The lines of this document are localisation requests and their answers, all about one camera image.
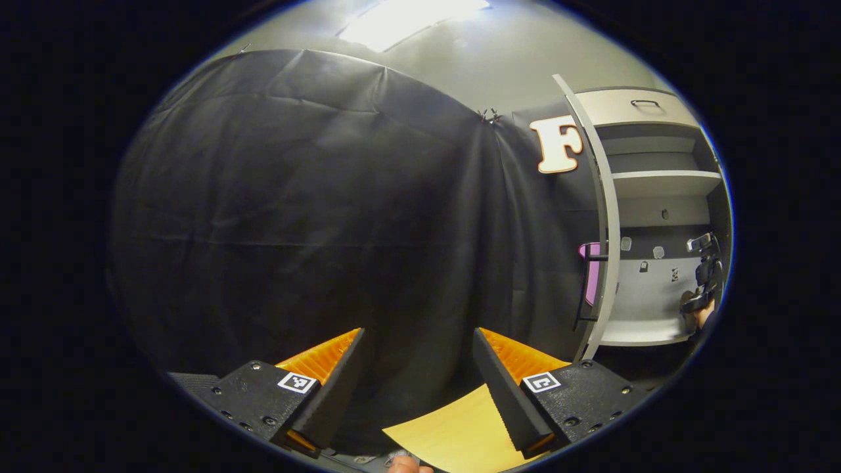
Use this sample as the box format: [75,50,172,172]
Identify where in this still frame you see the black backdrop cloth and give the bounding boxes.
[112,49,608,454]

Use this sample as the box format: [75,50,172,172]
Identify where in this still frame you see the white cabinet shelf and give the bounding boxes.
[611,169,723,198]

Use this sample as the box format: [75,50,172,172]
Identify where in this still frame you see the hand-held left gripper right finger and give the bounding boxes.
[473,327,651,459]

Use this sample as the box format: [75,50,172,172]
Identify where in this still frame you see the white shoe cabinet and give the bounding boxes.
[552,74,733,362]

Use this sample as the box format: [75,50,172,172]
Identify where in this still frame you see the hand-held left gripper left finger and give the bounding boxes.
[191,327,367,459]

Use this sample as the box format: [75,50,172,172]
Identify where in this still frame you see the white door with camera sticker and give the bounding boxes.
[552,74,622,362]

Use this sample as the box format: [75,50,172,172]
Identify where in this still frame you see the white cabinet drawer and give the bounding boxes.
[577,89,697,129]

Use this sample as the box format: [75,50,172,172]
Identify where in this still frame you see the ceiling light panel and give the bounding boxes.
[338,0,490,53]

